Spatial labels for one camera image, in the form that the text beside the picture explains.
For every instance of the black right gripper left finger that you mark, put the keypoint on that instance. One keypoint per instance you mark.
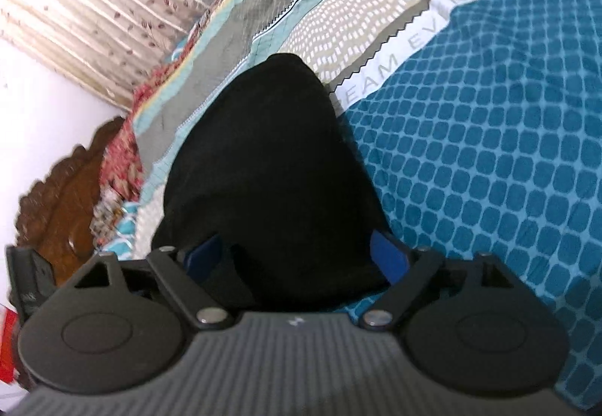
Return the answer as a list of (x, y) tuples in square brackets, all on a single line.
[(116, 324)]

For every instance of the carved wooden headboard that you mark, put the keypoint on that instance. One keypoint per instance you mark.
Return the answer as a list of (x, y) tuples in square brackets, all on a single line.
[(55, 215)]

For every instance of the red floral blanket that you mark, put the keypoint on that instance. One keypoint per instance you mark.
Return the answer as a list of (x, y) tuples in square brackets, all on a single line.
[(121, 169)]

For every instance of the black pants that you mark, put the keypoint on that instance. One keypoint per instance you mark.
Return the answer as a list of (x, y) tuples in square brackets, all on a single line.
[(267, 173)]

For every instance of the patterned teal grey bedsheet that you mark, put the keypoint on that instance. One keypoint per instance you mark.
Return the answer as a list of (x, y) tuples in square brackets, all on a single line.
[(479, 123)]

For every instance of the teal wavy pattern pillow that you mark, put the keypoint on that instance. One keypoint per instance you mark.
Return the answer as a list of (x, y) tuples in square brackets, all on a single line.
[(113, 228)]

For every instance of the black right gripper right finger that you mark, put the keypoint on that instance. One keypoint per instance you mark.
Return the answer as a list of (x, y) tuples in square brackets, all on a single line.
[(469, 324)]

